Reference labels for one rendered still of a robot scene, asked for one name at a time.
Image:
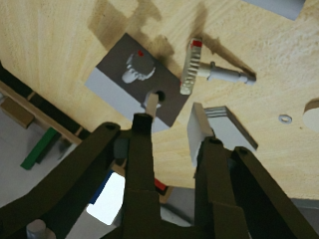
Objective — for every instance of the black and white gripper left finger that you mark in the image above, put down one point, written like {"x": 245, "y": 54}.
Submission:
{"x": 53, "y": 206}

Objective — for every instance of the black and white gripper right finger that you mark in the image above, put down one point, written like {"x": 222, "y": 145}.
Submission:
{"x": 268, "y": 212}

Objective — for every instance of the beige round disc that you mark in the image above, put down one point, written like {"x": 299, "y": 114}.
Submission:
{"x": 311, "y": 116}

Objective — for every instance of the small grey washer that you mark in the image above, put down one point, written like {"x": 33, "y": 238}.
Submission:
{"x": 287, "y": 117}

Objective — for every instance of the grey rectangular box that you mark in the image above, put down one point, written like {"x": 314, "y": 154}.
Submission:
{"x": 125, "y": 83}

